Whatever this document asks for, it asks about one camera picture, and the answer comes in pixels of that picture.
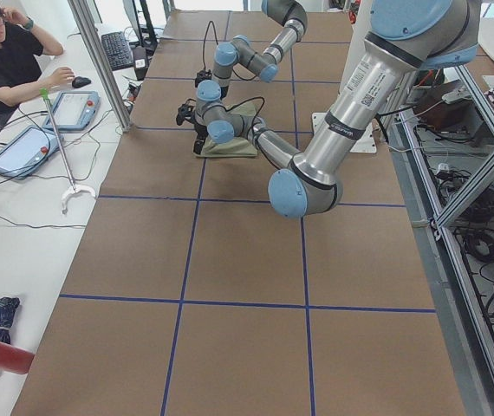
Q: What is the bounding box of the far teach pendant tablet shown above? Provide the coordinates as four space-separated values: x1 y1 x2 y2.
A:
47 91 100 133

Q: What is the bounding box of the folded dark blue umbrella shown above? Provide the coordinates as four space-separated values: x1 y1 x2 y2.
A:
0 296 20 344

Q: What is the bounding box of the aluminium frame rack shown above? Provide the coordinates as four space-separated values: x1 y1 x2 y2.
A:
375 47 494 415

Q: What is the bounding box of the black computer mouse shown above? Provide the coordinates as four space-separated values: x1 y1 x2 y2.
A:
71 76 91 88

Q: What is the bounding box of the near teach pendant tablet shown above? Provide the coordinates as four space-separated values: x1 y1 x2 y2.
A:
0 126 59 179

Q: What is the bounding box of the white pedestal column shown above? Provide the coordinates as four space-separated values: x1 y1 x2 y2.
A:
329 0 377 153

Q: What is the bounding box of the aluminium frame post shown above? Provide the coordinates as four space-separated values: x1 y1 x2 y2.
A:
68 0 132 133

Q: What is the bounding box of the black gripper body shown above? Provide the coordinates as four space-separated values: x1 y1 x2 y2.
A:
194 122 208 146

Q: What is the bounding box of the person in black shirt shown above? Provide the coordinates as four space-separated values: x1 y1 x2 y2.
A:
0 6 75 130

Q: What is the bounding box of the black keyboard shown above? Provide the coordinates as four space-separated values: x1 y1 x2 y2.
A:
101 31 133 71

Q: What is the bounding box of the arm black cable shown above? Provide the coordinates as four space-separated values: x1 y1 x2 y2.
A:
227 96 267 140
202 18 257 82

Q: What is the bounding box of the teach pendant tablet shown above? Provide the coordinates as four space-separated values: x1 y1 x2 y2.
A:
47 91 100 133
0 126 59 179

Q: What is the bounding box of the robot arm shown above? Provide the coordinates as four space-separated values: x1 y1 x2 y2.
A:
211 0 308 98
190 0 481 218

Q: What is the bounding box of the green long-sleeve shirt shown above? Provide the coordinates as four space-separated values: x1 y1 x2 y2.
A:
197 101 258 158

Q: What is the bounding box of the black power adapter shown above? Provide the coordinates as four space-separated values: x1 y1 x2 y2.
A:
132 46 149 81

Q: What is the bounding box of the white reacher grabber stick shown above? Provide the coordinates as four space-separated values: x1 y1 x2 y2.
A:
40 88 97 215

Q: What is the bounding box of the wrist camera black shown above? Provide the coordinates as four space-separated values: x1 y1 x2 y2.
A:
175 100 196 126
194 69 212 88

